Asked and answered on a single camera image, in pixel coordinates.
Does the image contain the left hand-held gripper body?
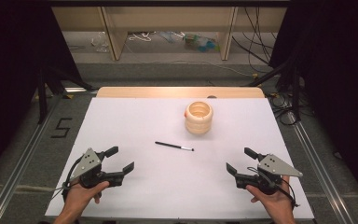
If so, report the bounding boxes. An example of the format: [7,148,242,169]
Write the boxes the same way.
[69,147,126,189]

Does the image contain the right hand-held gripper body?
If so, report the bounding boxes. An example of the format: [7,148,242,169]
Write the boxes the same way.
[234,153,304,196]

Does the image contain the black and white pen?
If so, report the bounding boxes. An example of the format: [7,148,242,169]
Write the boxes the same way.
[154,141,196,152]

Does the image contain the cream ribbed pen holder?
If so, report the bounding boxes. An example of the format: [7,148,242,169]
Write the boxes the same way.
[184,100,214,135]

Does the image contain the person's right hand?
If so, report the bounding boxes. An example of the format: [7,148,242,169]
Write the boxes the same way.
[245,175,296,218]

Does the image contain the person's left hand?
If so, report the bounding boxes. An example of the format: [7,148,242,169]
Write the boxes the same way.
[62,180,110,217]

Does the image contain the white table sheet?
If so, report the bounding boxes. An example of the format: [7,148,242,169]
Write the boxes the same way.
[44,97,315,220]

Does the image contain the black metal stand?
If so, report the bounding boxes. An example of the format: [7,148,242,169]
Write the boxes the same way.
[35,65,95,126]
[247,57,303,123]

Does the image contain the wooden table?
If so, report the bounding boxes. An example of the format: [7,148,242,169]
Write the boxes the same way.
[95,86,266,100]

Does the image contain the clear plastic bag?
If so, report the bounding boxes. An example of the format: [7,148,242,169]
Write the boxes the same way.
[89,31,111,53]

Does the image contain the black curtain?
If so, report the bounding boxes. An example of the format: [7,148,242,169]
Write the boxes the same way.
[0,0,82,185]
[268,0,358,204]

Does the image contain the colourful plastic bag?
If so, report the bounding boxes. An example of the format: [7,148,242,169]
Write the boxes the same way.
[182,32,222,53]

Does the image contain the wooden shelf unit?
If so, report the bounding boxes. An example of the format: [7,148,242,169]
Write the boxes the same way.
[51,6,289,63]

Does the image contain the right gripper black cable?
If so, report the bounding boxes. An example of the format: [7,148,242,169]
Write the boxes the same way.
[246,166,300,209]

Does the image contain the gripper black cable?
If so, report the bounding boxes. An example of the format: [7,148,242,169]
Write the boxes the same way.
[246,166,300,209]
[49,157,85,202]

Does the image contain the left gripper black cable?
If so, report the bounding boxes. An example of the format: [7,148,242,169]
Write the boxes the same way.
[49,157,85,202]

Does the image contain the long aluminium floor rail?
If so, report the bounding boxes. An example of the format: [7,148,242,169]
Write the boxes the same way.
[286,111,357,224]
[0,92,63,224]

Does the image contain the black floor cable bundle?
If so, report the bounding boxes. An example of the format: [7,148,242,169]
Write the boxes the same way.
[266,89,307,127]

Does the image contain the short aluminium rail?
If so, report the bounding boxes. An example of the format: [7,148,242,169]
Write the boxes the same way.
[62,86,89,93]

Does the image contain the hanging black cables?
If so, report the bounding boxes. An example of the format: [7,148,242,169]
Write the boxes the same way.
[230,7,278,75]

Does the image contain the white cord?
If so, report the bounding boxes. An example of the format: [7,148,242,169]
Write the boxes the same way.
[128,31,153,43]

